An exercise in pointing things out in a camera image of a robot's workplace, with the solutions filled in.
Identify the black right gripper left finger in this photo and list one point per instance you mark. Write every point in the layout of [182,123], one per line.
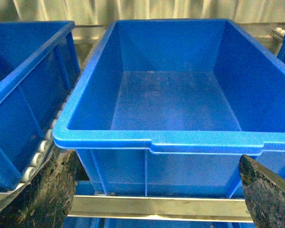
[46,199]

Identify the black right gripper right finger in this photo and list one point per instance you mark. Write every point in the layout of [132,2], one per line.
[264,193]

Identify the white roller track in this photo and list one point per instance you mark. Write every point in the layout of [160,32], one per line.
[40,155]

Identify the metal front shelf beam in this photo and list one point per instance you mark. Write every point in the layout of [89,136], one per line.
[181,209]

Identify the blue left plastic bin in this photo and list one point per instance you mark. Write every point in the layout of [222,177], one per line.
[38,68]

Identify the blue plastic bin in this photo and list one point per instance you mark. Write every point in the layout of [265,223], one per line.
[38,68]
[168,107]

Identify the blue right plastic bin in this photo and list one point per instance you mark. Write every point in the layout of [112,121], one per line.
[168,107]

